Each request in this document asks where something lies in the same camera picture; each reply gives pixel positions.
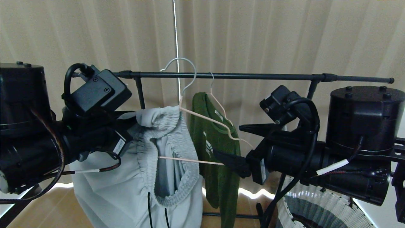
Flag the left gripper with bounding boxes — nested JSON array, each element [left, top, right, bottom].
[[0, 109, 137, 194]]

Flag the beige curtain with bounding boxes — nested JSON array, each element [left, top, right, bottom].
[[0, 0, 405, 203]]

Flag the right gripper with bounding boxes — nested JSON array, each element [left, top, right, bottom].
[[211, 123, 392, 207]]

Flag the pale grey shorts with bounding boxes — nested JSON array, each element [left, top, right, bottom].
[[69, 105, 203, 228]]

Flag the black clothes rack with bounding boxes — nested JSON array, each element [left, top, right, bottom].
[[73, 70, 395, 222]]

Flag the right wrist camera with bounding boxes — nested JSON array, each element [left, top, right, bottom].
[[259, 85, 306, 124]]

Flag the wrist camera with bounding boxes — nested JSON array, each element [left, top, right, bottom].
[[71, 69, 132, 116], [259, 85, 306, 124]]

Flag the green long-sleeved shirt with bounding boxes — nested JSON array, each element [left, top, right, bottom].
[[189, 92, 241, 228]]

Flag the white laundry basket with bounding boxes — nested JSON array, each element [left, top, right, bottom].
[[277, 176, 377, 228]]

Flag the pink clothes hanger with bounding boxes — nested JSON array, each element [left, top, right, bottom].
[[158, 57, 253, 167], [206, 72, 234, 127]]

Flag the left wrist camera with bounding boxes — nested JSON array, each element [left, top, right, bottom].
[[71, 69, 132, 116]]

